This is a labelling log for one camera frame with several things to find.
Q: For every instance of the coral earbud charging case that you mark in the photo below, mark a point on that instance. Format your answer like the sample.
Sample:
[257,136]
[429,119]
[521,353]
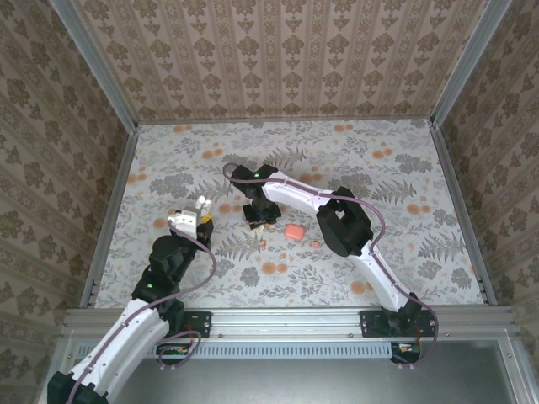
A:
[294,232]

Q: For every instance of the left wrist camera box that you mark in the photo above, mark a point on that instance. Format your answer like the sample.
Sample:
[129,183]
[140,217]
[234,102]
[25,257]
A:
[183,221]

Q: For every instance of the aluminium side rail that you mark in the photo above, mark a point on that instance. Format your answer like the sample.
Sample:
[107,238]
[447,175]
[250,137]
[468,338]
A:
[452,181]
[111,210]

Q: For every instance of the aluminium panel frame bar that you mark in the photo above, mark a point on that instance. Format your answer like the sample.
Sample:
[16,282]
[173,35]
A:
[516,374]
[59,353]

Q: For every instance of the aluminium frame post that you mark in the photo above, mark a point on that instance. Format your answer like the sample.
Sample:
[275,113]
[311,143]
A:
[94,63]
[467,63]

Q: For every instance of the grey sheet metal panel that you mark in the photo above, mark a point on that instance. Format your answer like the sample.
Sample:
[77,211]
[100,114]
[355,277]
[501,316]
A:
[295,383]

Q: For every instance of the floral patterned table cover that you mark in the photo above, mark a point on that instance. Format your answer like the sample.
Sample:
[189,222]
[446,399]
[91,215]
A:
[337,160]

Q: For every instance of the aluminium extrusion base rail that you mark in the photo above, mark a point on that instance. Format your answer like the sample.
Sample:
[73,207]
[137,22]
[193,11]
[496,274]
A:
[286,322]

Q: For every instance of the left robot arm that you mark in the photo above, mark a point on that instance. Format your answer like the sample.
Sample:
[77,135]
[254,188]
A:
[122,341]

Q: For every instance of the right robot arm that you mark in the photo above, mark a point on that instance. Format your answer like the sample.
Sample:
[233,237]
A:
[295,191]

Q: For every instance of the thin aluminium wall rail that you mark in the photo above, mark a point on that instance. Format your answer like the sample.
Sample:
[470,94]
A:
[286,121]

